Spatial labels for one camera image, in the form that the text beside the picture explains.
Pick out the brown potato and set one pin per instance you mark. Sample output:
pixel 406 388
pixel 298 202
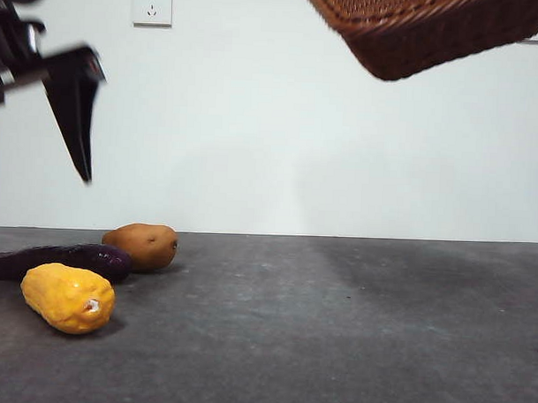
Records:
pixel 143 246

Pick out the purple eggplant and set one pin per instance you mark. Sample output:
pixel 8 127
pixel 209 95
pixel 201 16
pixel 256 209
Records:
pixel 50 258

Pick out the yellow corn cob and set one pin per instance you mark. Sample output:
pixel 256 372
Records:
pixel 62 296

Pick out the white wall socket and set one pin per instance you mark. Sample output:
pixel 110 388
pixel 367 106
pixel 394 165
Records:
pixel 537 40
pixel 153 7

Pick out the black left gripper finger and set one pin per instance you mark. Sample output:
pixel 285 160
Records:
pixel 94 71
pixel 67 101

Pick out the brown wicker basket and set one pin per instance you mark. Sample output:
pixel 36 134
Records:
pixel 434 35

